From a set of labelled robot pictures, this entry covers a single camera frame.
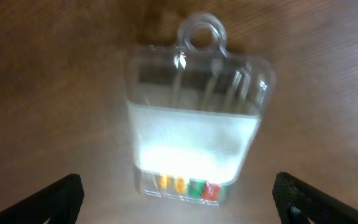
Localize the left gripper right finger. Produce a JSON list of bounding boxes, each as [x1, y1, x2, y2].
[[272, 172, 358, 224]]

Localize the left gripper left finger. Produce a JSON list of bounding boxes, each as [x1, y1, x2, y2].
[[0, 174, 85, 224]]

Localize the clear case coloured screwdriver bits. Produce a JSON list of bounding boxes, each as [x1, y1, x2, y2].
[[126, 12, 275, 206]]

